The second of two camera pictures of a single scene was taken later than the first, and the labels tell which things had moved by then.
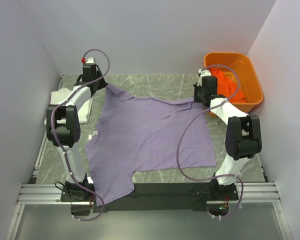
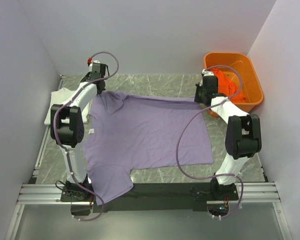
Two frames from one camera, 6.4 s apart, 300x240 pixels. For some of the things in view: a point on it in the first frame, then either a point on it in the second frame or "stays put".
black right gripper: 197,87 stays put
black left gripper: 103,84 → 89,75
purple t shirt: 140,134 stays put
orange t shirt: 226,87 stays put
